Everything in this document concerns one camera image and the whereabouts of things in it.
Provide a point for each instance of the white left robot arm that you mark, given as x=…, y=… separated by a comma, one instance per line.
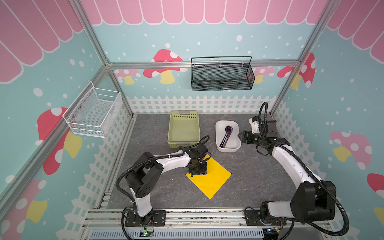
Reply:
x=143, y=176

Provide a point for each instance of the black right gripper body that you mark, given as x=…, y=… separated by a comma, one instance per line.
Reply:
x=247, y=136

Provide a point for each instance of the green perforated plastic basket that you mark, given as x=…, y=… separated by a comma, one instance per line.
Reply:
x=184, y=129

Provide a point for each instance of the white wire wall basket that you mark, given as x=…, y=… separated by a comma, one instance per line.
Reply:
x=93, y=112

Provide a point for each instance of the white plastic tub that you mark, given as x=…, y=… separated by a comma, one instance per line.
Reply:
x=234, y=142

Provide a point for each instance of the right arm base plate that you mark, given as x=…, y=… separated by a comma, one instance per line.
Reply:
x=253, y=217

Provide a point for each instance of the purple knife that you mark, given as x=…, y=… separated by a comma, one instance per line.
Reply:
x=228, y=134

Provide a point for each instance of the purple spoon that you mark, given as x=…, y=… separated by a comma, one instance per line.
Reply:
x=227, y=128

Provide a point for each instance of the yellow paper napkin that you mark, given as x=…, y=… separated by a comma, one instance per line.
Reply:
x=212, y=182

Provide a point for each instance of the black mesh wall basket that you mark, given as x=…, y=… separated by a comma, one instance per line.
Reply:
x=225, y=73

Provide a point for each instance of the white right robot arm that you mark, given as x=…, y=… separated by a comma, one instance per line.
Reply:
x=310, y=202

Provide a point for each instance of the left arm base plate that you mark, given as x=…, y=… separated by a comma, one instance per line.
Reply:
x=155, y=218

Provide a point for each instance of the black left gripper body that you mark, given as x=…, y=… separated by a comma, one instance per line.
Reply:
x=199, y=169

